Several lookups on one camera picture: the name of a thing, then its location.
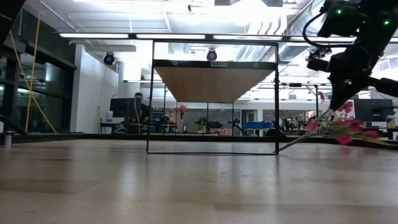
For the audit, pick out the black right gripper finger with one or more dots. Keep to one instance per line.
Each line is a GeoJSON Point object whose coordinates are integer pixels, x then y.
{"type": "Point", "coordinates": [349, 91]}
{"type": "Point", "coordinates": [336, 96]}

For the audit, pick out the red blossom flower sprig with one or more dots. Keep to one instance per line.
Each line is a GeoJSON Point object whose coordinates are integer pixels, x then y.
{"type": "Point", "coordinates": [345, 140]}

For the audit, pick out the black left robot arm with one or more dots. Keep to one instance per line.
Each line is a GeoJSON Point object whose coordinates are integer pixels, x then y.
{"type": "Point", "coordinates": [9, 15]}

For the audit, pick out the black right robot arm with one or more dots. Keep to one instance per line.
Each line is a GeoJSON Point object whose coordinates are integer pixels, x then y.
{"type": "Point", "coordinates": [373, 18]}

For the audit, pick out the pink flowers in vase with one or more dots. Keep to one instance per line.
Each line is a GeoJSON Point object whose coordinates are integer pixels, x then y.
{"type": "Point", "coordinates": [182, 109]}

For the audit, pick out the black monitor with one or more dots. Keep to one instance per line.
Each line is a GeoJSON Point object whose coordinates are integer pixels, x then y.
{"type": "Point", "coordinates": [373, 109]}
{"type": "Point", "coordinates": [122, 107]}

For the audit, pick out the blue storage bin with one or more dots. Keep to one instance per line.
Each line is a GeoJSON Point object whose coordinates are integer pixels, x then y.
{"type": "Point", "coordinates": [256, 125]}

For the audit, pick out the long white light bar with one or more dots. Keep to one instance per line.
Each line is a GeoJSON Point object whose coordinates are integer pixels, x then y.
{"type": "Point", "coordinates": [171, 36]}

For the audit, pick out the person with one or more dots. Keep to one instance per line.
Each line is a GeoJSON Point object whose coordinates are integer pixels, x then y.
{"type": "Point", "coordinates": [139, 107]}

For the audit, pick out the white jug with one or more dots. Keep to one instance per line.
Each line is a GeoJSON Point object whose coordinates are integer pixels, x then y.
{"type": "Point", "coordinates": [109, 116]}

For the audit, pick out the black metal rig frame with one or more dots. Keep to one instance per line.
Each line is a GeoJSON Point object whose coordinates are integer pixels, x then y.
{"type": "Point", "coordinates": [316, 102]}

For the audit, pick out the silver ventilation duct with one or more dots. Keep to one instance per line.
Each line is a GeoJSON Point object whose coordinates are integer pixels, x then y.
{"type": "Point", "coordinates": [295, 28]}

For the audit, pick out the wooden shelf with black frame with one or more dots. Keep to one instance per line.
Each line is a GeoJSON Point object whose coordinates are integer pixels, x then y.
{"type": "Point", "coordinates": [214, 84]}

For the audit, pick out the black dome camera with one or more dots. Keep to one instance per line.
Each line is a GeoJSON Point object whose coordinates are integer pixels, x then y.
{"type": "Point", "coordinates": [211, 55]}
{"type": "Point", "coordinates": [109, 58]}

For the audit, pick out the black metal table frame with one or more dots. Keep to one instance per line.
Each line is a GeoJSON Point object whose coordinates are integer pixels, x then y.
{"type": "Point", "coordinates": [62, 136]}

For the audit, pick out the silver metal post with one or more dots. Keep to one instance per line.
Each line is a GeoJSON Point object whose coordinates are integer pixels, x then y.
{"type": "Point", "coordinates": [7, 138]}

